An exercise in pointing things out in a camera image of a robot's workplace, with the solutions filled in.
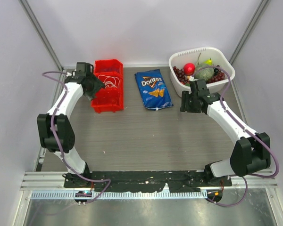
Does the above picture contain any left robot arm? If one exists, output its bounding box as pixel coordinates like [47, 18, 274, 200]
[37, 62, 105, 188]

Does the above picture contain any red plastic bin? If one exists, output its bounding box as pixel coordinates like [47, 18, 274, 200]
[91, 59, 124, 113]

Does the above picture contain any dark red grape bunch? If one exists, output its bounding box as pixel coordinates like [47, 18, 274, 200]
[173, 66, 187, 85]

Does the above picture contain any blue Doritos chip bag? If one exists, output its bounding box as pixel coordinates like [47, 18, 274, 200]
[134, 69, 174, 111]

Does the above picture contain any green melon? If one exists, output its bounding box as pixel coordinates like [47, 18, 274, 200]
[194, 63, 215, 81]

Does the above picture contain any red apple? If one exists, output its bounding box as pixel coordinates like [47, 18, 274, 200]
[183, 63, 196, 76]

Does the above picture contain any green pear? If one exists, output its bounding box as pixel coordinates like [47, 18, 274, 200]
[203, 58, 213, 66]

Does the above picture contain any white plastic basket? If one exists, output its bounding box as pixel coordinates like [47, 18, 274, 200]
[169, 47, 235, 96]

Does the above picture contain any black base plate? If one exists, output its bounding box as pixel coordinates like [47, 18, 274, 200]
[62, 170, 232, 193]

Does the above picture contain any left aluminium frame post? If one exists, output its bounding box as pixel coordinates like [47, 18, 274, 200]
[18, 0, 64, 70]

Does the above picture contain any aluminium frame post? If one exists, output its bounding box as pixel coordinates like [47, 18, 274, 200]
[18, 0, 64, 70]
[229, 0, 271, 65]

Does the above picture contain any slotted cable duct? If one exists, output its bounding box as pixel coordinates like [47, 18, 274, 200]
[31, 190, 208, 200]

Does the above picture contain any right aluminium frame post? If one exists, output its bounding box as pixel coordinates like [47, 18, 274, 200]
[229, 0, 271, 65]

